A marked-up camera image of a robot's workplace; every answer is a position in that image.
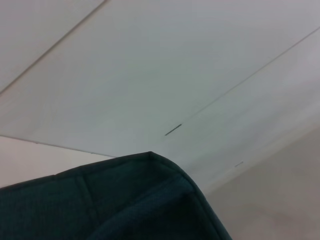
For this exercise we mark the dark teal insulated bag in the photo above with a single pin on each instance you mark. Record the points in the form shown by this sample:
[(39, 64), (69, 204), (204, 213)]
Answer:
[(112, 205)]

